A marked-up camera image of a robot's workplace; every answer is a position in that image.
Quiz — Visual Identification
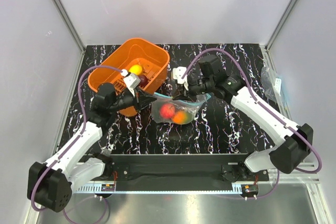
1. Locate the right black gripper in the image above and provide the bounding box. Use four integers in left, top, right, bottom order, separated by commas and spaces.
173, 76, 214, 103

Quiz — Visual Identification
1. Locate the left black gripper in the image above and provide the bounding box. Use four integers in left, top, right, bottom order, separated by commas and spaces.
109, 86, 156, 113

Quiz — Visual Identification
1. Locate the red strawberry toy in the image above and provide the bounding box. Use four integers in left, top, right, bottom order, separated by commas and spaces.
160, 103, 176, 119

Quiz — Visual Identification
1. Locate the clear zip top bag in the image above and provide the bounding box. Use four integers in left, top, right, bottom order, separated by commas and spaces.
151, 93, 211, 124

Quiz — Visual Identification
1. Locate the green orange mango toy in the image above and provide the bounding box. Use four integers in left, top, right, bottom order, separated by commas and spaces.
172, 111, 192, 125

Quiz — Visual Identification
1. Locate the orange plastic basket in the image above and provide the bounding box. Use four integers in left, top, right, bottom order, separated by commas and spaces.
88, 37, 171, 117

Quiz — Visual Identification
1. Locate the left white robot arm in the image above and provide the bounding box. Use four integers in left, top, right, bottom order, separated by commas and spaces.
27, 83, 156, 212

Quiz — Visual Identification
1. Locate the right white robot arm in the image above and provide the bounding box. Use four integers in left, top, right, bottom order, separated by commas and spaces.
172, 74, 313, 180

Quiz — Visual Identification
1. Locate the spare clear plastic bag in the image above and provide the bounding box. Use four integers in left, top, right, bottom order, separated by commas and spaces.
261, 66, 287, 104

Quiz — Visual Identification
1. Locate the dark purple plum toy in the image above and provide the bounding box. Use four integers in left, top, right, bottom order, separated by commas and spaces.
139, 74, 148, 86

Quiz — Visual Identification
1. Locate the yellow orange fruit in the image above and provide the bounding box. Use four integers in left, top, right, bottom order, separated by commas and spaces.
129, 64, 143, 76

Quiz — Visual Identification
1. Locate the black marble pattern mat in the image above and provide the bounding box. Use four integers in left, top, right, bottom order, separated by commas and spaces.
56, 44, 279, 154

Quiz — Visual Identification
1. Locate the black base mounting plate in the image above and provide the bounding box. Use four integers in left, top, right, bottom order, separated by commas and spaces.
94, 154, 269, 194

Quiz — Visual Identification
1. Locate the aluminium frame rail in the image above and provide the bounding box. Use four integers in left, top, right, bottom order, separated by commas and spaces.
76, 163, 320, 192

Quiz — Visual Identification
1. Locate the left aluminium corner post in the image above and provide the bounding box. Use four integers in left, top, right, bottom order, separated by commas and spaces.
52, 0, 86, 52

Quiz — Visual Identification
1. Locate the aluminium corner post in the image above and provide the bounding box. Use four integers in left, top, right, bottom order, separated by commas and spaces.
52, 0, 86, 52
265, 0, 299, 51

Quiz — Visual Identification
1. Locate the right aluminium corner post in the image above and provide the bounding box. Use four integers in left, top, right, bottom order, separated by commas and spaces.
265, 0, 299, 51

